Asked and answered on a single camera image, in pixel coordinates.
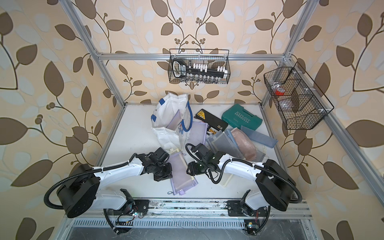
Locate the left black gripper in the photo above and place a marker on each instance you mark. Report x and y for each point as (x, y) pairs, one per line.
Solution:
(168, 175)

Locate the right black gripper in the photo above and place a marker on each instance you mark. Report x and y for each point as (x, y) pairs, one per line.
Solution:
(192, 169)

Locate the purple mesh pencil pouch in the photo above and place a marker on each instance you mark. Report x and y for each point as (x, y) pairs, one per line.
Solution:
(198, 133)

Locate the small purple mesh pouch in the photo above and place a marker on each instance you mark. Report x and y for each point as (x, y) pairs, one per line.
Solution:
(181, 182)

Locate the white canvas tote bag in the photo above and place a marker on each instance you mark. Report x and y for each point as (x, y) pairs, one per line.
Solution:
(163, 114)

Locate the cream mesh pencil pouch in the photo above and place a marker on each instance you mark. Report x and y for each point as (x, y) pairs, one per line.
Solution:
(226, 178)

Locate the purple mesh pouch cream trim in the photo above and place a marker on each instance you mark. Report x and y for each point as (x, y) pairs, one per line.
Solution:
(176, 120)

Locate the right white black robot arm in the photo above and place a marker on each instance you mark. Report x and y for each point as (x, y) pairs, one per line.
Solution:
(276, 189)

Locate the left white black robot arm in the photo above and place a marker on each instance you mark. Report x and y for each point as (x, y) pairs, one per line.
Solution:
(85, 189)

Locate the grey mesh pencil pouch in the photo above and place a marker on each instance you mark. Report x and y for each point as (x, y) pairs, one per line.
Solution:
(220, 142)

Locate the grey blue mesh pouch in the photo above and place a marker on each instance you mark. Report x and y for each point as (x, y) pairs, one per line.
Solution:
(259, 137)

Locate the black yellow tool case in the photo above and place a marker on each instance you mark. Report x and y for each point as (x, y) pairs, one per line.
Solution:
(214, 123)

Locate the green plastic tool case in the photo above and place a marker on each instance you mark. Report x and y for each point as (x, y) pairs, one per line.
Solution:
(236, 116)

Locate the black socket tool set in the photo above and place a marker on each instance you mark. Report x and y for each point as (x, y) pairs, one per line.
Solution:
(181, 69)

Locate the red object in basket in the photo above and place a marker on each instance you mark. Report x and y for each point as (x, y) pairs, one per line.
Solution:
(278, 90)

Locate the back wire basket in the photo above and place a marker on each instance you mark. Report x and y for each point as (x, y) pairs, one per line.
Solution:
(212, 57)

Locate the wire basket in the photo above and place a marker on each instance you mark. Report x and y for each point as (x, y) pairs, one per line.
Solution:
(212, 57)
(304, 104)

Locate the right wire basket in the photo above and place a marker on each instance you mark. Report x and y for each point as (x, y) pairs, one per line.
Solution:
(304, 104)

